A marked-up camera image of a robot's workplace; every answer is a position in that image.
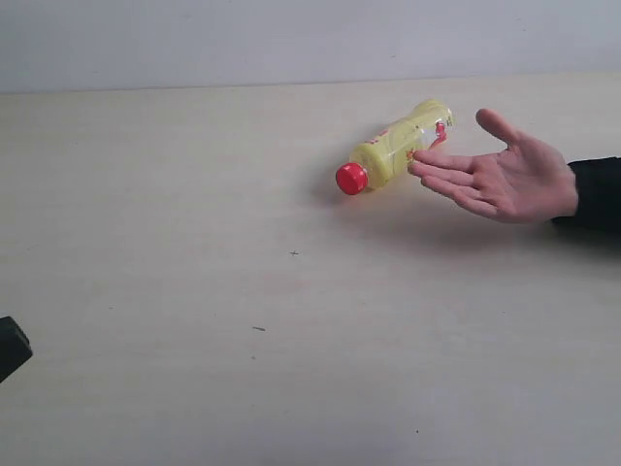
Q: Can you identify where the bare open human hand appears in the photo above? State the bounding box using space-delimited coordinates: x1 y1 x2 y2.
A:
409 109 578 224

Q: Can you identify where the yellow bottle with red cap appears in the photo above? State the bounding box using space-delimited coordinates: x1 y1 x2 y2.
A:
336 99 454 195

